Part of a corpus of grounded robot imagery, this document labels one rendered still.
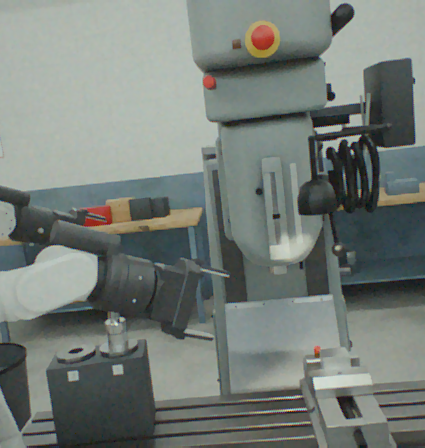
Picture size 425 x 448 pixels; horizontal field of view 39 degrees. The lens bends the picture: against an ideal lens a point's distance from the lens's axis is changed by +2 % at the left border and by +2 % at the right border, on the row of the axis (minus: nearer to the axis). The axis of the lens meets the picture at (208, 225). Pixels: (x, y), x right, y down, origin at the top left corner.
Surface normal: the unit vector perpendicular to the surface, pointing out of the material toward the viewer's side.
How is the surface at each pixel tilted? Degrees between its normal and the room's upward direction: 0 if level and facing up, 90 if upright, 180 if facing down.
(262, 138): 90
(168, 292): 88
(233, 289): 90
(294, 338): 62
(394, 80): 90
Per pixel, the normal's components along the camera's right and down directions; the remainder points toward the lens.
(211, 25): -0.34, 0.20
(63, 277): 0.45, 0.06
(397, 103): -0.06, 0.18
